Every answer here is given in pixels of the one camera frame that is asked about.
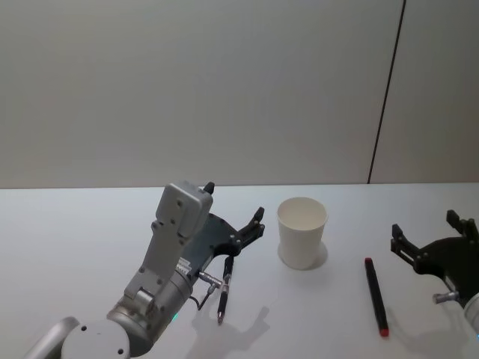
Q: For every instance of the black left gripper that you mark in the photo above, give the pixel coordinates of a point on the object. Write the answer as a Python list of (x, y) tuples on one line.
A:
[(209, 239)]

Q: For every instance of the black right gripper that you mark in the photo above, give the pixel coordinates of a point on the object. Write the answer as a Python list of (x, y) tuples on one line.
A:
[(449, 258)]

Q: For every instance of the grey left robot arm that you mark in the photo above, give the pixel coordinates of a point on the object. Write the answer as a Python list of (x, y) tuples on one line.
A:
[(172, 228)]

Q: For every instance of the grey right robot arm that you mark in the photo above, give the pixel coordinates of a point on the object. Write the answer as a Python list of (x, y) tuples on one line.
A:
[(473, 312)]

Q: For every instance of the white paper cup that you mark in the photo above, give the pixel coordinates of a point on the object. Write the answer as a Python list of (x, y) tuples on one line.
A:
[(301, 239)]

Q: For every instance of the black marker red ends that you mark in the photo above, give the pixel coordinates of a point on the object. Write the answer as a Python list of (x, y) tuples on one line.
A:
[(375, 295)]

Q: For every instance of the black pen silver band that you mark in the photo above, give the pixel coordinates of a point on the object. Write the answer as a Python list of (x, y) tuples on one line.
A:
[(224, 299)]

